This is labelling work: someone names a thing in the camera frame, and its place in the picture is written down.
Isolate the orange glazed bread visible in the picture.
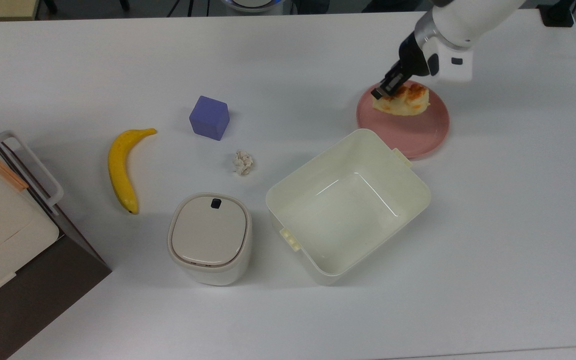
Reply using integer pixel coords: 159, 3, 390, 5
372, 83, 431, 117

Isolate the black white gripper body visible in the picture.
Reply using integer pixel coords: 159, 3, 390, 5
398, 30, 474, 83

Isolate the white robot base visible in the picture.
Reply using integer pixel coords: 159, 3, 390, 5
220, 0, 285, 13

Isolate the crumpled white paper ball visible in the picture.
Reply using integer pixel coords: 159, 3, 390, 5
232, 150, 255, 176

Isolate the dark brown drawer box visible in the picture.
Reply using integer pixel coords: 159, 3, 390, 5
0, 109, 113, 360

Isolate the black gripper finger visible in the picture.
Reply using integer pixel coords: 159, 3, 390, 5
371, 74, 400, 100
386, 61, 412, 95

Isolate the small white lidded bin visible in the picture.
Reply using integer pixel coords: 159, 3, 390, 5
167, 192, 253, 287

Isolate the white square plastic box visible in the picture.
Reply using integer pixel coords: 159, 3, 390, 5
265, 128, 432, 287

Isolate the purple cube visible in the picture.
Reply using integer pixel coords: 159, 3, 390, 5
189, 95, 231, 142

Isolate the pink round plate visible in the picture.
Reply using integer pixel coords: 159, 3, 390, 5
356, 80, 451, 161

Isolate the yellow banana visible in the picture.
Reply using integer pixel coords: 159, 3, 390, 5
107, 128, 158, 215

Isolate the black table clamp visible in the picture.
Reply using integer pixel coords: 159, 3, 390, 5
537, 0, 576, 28

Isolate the white countertop oven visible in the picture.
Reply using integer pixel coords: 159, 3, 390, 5
0, 122, 60, 312

